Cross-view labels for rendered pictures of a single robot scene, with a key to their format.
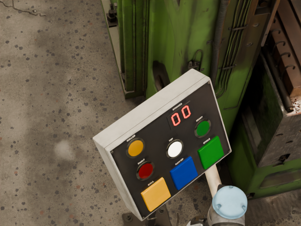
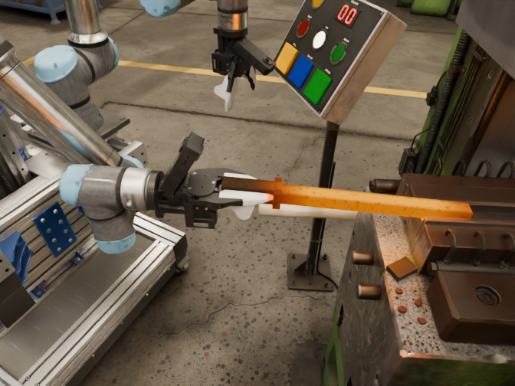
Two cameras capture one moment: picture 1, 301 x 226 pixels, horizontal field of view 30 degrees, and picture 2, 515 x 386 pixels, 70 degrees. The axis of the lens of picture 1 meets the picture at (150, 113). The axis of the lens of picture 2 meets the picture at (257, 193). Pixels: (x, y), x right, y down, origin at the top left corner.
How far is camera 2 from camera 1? 1.69 m
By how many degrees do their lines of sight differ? 61
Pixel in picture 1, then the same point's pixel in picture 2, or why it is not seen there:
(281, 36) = (505, 185)
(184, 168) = (303, 66)
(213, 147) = (321, 82)
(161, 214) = (323, 284)
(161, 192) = (287, 60)
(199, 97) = (365, 18)
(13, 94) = not seen: hidden behind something
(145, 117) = not seen: outside the picture
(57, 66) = not seen: hidden behind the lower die
